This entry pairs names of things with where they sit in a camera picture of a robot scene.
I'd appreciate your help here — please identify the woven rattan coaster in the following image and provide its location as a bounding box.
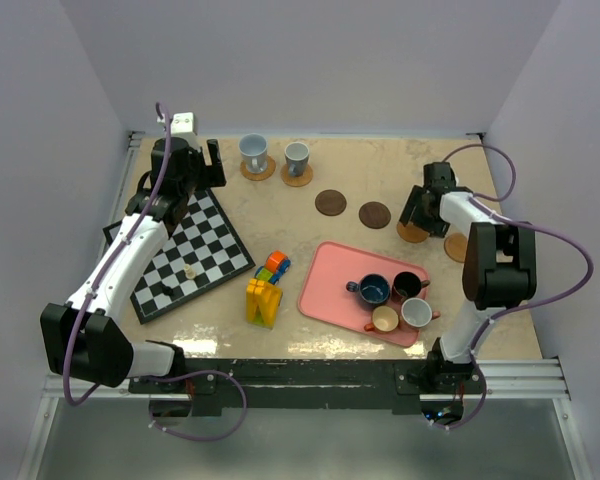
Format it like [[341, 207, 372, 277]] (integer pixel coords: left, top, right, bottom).
[[281, 165, 313, 187], [240, 155, 277, 181], [396, 222, 429, 244], [444, 233, 468, 263]]

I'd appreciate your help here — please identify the large light blue cup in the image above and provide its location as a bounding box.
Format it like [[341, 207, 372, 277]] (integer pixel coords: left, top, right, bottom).
[[239, 133, 268, 174]]

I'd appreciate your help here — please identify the dark wooden coaster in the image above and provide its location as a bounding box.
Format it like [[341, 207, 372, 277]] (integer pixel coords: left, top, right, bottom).
[[358, 201, 391, 229], [314, 189, 347, 216]]

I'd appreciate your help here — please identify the small white cup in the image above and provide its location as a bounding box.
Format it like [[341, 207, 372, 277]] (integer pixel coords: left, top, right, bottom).
[[285, 141, 310, 177]]

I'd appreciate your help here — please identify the dark blue cup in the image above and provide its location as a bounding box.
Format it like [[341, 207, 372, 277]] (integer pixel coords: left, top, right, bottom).
[[346, 273, 391, 308]]

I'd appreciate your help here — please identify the pink tray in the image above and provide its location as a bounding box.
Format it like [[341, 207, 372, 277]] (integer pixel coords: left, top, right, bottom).
[[297, 241, 429, 348]]

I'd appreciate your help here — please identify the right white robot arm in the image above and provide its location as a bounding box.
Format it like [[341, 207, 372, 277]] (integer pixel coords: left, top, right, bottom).
[[399, 162, 537, 393]]

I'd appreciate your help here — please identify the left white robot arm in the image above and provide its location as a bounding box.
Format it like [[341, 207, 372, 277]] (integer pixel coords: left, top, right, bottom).
[[40, 137, 226, 392]]

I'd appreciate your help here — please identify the black cup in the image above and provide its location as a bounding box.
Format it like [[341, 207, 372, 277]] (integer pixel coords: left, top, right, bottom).
[[391, 271, 430, 303]]

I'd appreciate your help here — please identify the orange cup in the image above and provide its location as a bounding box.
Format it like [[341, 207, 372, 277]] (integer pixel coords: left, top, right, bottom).
[[363, 306, 400, 333]]

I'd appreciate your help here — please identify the black white chessboard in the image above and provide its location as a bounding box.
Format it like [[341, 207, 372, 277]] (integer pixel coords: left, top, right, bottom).
[[130, 190, 255, 324]]

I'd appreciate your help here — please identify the white chess piece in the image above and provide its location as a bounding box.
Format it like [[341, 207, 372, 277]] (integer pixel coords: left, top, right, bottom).
[[183, 264, 196, 280]]

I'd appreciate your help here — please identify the colourful toy car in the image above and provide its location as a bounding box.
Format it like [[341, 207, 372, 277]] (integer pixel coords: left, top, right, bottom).
[[254, 250, 291, 285]]

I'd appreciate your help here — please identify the yellow toy block house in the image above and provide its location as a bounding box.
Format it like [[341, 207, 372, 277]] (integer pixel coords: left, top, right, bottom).
[[246, 278, 283, 329]]

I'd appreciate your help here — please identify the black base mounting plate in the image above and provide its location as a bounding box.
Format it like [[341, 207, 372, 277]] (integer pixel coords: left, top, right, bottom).
[[129, 358, 486, 420]]

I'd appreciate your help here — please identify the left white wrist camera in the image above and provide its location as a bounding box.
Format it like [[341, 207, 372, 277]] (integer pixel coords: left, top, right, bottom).
[[170, 112, 200, 150]]

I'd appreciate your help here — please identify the white cup brown handle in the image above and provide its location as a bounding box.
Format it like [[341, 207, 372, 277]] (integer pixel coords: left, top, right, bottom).
[[400, 298, 441, 329]]

